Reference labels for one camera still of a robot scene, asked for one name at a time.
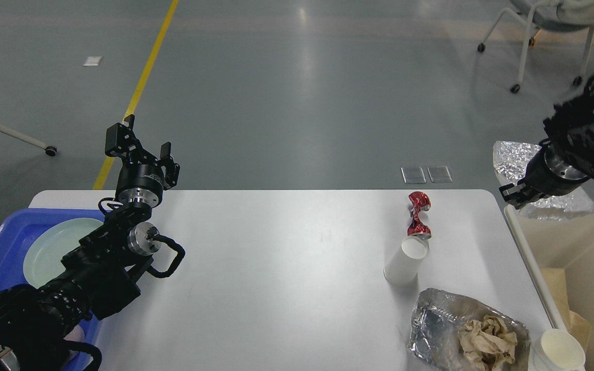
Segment brown paper bag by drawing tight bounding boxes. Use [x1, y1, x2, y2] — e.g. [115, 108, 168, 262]
[541, 267, 591, 352]

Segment grey office chair right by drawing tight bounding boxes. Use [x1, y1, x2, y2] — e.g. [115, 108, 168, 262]
[477, 1, 594, 94]

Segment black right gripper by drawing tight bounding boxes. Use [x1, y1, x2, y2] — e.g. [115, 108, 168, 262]
[498, 145, 589, 209]

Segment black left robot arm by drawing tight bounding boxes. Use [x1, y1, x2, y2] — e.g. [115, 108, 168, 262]
[0, 114, 186, 370]

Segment small beige cup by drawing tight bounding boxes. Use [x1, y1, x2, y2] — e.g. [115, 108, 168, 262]
[383, 235, 430, 286]

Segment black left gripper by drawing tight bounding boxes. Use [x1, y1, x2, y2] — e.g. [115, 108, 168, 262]
[104, 114, 180, 208]

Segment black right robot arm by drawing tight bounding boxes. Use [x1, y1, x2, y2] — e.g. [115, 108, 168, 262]
[499, 75, 594, 209]

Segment right floor outlet plate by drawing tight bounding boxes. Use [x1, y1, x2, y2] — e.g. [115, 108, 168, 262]
[427, 166, 453, 183]

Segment crumpled brown paper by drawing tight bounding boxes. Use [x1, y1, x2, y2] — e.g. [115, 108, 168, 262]
[457, 315, 518, 370]

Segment left floor outlet plate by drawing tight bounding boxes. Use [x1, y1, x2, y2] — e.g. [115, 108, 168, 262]
[401, 166, 427, 184]

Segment silver foil tray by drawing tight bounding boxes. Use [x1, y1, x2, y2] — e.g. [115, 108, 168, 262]
[408, 288, 531, 370]

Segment blue plastic tray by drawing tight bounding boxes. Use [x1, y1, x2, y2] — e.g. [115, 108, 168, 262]
[0, 208, 104, 370]

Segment silver foil bag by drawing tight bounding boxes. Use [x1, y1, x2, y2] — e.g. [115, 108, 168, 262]
[492, 141, 594, 221]

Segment white paper bowl cup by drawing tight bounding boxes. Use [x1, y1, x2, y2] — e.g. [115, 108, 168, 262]
[528, 329, 586, 370]

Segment pink mug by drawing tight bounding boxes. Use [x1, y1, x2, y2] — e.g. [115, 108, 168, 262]
[63, 325, 85, 362]

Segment floor outlet plate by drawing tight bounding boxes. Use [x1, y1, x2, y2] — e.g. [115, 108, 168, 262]
[427, 166, 453, 183]
[401, 166, 427, 184]

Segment crushed red can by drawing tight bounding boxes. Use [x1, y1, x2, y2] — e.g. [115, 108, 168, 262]
[406, 192, 432, 241]

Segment light green plate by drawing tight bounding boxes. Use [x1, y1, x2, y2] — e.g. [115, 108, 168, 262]
[23, 217, 103, 289]

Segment beige plastic bin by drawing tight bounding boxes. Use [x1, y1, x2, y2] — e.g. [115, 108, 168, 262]
[504, 205, 594, 370]

